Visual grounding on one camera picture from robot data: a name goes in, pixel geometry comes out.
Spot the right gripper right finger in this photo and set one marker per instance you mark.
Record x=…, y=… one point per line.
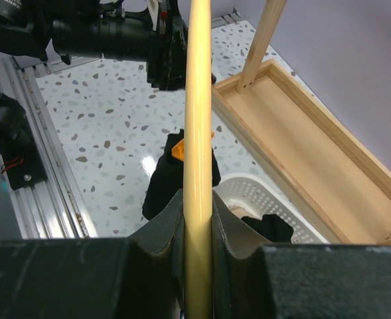
x=254, y=278

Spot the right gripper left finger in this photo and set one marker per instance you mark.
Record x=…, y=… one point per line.
x=140, y=276

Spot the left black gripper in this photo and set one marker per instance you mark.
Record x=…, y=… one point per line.
x=167, y=62

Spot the black underwear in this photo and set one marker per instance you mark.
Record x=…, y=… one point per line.
x=272, y=227

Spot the beige underwear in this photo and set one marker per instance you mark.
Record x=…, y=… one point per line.
x=238, y=211

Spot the black sock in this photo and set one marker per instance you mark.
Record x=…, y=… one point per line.
x=168, y=176

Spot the yellow clip hanger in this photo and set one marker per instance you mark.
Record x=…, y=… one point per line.
x=197, y=190

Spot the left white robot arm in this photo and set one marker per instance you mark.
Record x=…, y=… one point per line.
x=75, y=28

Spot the white perforated plastic basket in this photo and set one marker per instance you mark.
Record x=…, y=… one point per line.
x=258, y=199

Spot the aluminium rail frame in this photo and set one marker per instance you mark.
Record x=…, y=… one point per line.
x=99, y=139

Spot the wooden drying rack frame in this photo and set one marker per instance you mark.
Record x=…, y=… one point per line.
x=341, y=189

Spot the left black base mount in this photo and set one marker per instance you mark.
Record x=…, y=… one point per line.
x=22, y=162

